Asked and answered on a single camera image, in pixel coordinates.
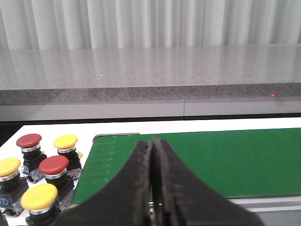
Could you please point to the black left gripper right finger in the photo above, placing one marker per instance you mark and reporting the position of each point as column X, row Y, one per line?
column 182, row 199

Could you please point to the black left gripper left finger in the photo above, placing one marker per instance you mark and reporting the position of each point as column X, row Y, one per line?
column 124, row 201

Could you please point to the red mushroom push button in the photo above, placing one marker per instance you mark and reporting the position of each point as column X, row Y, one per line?
column 32, row 156
column 54, row 169

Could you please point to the yellow mushroom push button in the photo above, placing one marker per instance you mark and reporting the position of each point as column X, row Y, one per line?
column 40, row 203
column 66, row 146
column 12, row 186

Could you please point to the green conveyor belt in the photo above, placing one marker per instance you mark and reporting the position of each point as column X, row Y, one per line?
column 235, row 163

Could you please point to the white pleated curtain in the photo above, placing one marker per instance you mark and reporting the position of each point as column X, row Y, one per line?
column 77, row 24

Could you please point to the aluminium conveyor frame rail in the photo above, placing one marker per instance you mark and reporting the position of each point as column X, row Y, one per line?
column 269, row 204

